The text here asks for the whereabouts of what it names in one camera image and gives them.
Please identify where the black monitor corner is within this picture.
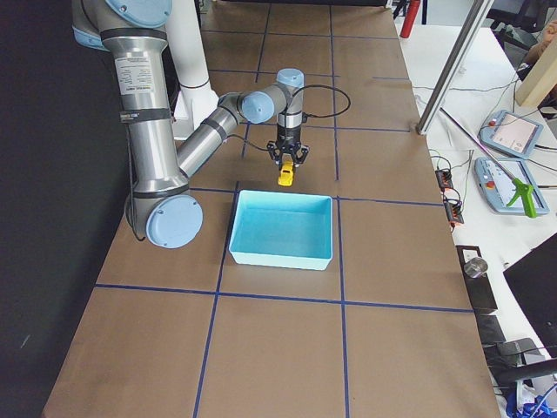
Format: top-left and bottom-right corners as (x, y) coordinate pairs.
(504, 237), (557, 358)

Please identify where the red cylinder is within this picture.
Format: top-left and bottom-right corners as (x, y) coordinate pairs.
(399, 0), (421, 39)

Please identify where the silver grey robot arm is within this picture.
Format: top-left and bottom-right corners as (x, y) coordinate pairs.
(72, 1), (306, 248)

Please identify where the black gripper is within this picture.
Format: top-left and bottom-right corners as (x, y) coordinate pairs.
(266, 125), (310, 170)

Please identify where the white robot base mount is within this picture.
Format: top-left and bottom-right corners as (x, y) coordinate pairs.
(165, 1), (218, 145)

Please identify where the teach pendant tablet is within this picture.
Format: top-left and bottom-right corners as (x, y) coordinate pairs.
(474, 157), (549, 215)
(479, 110), (543, 159)

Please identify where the far teach pendant tablet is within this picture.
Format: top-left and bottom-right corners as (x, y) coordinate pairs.
(479, 110), (543, 159)

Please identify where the wooden board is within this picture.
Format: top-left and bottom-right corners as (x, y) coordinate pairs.
(516, 39), (556, 107)

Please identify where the metal cup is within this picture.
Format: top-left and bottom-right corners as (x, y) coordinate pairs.
(463, 257), (488, 279)

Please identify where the yellow beetle toy car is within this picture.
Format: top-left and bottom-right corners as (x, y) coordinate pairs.
(278, 161), (295, 187)

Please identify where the near teach pendant tablet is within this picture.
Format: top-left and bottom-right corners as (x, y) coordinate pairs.
(474, 157), (549, 215)

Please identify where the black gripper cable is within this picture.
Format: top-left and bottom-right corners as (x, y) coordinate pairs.
(225, 84), (352, 165)

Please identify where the turquoise plastic bin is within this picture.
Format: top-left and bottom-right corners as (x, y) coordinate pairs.
(229, 190), (333, 271)

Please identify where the aluminium frame post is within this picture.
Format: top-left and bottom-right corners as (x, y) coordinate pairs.
(416, 0), (493, 135)

